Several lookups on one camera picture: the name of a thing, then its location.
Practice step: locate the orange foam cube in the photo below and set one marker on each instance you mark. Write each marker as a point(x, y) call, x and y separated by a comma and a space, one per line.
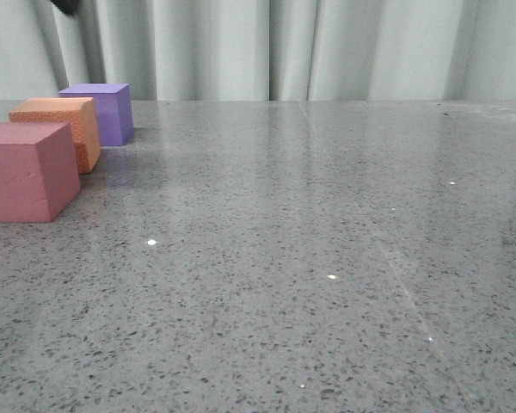
point(79, 112)

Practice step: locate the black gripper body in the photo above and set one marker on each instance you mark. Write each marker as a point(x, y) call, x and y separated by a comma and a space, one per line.
point(70, 8)

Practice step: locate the grey-green curtain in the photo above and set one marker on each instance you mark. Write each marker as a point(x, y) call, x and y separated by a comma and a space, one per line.
point(263, 50)

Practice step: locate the red foam cube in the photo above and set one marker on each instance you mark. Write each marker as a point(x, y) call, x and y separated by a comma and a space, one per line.
point(38, 171)

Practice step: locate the purple foam cube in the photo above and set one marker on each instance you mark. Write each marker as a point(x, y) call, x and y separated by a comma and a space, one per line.
point(113, 107)

